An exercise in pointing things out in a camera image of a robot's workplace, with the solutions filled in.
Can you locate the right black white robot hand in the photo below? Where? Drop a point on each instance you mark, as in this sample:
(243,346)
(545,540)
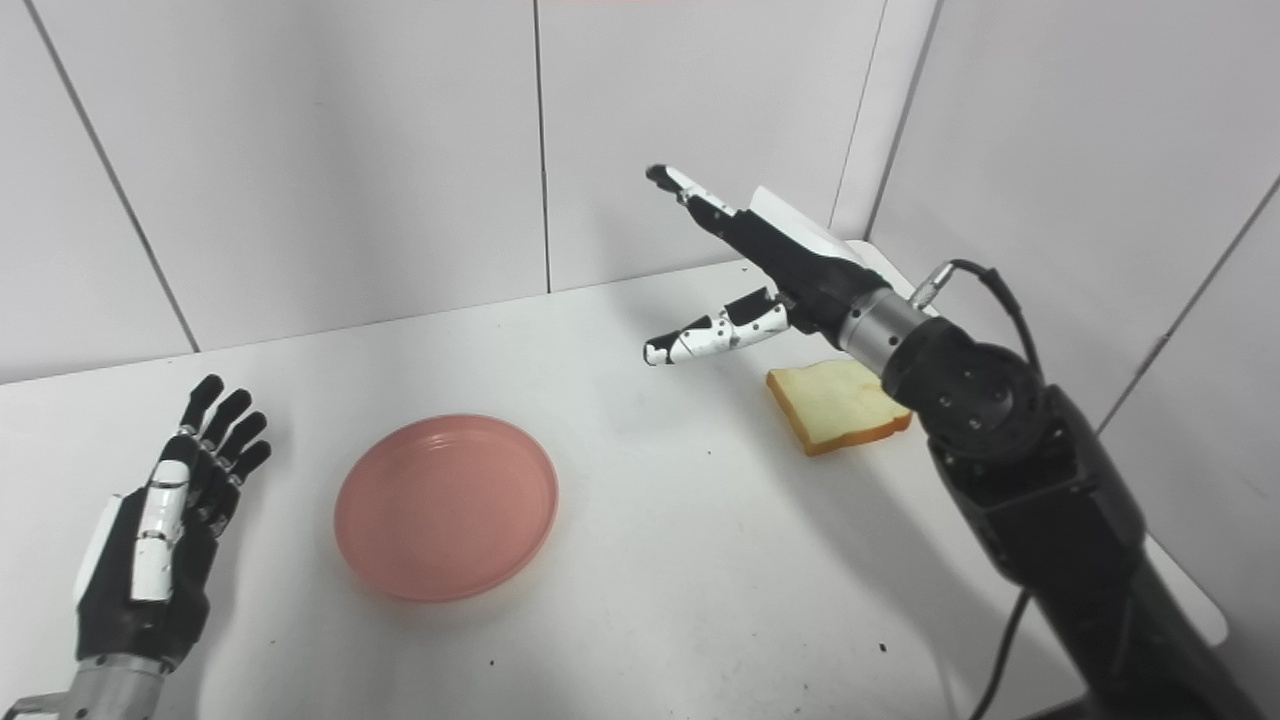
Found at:
(770,270)

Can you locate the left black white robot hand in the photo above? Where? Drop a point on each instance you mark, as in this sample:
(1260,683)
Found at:
(165,530)

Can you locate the slice of white bread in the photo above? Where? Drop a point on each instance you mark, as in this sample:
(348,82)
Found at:
(835,404)

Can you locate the pink round plate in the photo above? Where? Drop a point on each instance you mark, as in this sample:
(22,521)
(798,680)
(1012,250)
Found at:
(446,508)

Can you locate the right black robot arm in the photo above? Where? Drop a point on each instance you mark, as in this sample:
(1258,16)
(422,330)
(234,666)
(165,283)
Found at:
(1030,480)

